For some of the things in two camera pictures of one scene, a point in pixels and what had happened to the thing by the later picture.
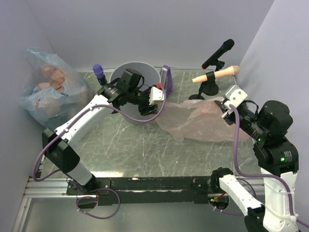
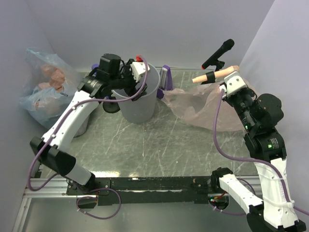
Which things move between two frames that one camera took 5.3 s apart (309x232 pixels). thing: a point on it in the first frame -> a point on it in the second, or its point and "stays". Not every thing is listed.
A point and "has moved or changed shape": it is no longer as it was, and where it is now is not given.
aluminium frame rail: [51, 188] stays
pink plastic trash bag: [198, 120] has moved or changed shape
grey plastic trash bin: [152, 77] stays
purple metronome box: [166, 79] stays
